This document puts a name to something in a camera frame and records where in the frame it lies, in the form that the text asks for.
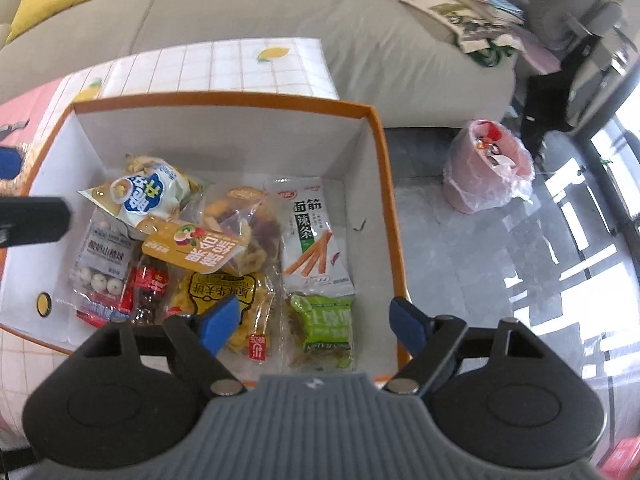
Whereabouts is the yellow waffle snack bag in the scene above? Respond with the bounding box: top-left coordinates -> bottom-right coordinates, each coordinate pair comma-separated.
165,272 -> 276,363

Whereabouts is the small cola bottle candy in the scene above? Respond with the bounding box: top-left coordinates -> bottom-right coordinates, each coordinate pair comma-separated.
129,254 -> 169,325

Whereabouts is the white hawthorn ball packet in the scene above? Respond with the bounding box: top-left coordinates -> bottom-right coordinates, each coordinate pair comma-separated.
70,209 -> 136,309

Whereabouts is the green pickle snack packet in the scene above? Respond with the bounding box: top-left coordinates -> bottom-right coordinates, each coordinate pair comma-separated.
288,294 -> 355,373

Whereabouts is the orange dried fruit bag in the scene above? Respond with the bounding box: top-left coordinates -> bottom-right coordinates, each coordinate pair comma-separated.
142,184 -> 286,276

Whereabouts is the cream puff snack bag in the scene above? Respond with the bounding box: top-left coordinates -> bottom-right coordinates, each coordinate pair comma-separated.
79,154 -> 203,235

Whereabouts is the white gluten stick packet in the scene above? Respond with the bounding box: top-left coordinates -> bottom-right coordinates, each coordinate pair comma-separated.
268,177 -> 355,298

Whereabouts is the red snack packet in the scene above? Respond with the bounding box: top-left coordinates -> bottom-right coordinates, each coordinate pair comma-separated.
76,290 -> 132,328

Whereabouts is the pink checkered tablecloth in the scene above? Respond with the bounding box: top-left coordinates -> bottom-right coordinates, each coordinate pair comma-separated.
1,38 -> 338,437

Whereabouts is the pink trash bin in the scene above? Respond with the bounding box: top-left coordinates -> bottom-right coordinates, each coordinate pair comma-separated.
442,119 -> 535,214

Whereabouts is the orange cardboard box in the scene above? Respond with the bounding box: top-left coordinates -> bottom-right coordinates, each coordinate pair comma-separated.
1,92 -> 407,380

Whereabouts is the grey office chair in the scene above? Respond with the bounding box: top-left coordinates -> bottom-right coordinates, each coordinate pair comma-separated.
514,0 -> 639,162

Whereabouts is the beige fabric sofa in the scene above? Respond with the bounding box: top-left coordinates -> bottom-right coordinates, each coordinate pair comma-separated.
1,0 -> 515,128

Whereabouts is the stack of books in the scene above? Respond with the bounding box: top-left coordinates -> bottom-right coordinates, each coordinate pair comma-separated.
399,0 -> 524,67

